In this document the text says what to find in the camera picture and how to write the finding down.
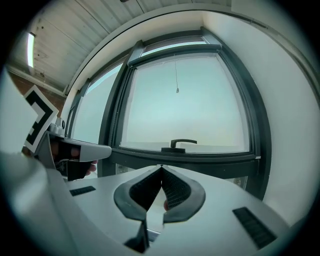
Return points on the person's left hand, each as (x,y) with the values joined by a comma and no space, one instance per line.
(74,152)

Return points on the person's right hand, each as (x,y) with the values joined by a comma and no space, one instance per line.
(165,205)

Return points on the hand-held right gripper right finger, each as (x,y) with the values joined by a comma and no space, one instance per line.
(192,202)

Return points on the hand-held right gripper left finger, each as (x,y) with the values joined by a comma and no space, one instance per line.
(125,202)

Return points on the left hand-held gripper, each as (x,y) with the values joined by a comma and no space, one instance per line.
(40,117)

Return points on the dark framed window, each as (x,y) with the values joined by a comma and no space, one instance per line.
(261,150)

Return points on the long ceiling light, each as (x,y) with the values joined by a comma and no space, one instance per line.
(30,50)

